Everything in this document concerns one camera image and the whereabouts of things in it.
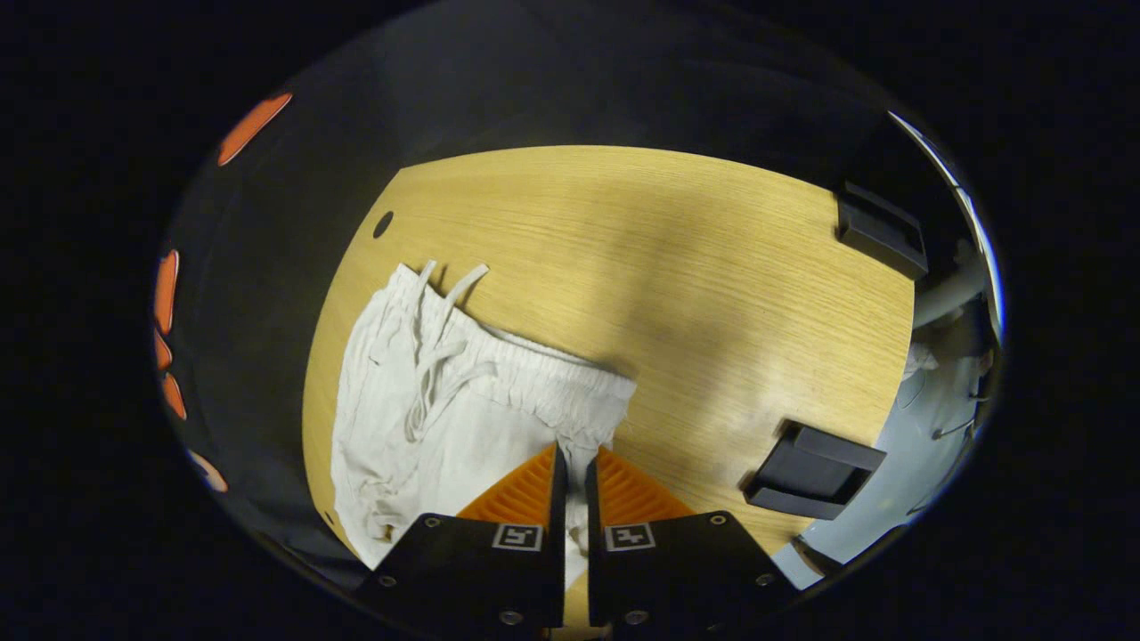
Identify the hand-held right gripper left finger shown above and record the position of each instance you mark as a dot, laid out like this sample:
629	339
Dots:
558	503

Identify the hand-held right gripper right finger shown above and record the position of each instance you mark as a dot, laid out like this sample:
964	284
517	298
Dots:
591	507

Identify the white jeans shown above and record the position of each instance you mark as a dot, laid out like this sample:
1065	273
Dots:
445	445

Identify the black table-edge holder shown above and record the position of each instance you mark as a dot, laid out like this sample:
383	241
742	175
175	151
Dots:
882	233
810	472

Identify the white tube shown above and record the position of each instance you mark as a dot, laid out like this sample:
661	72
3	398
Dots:
948	298

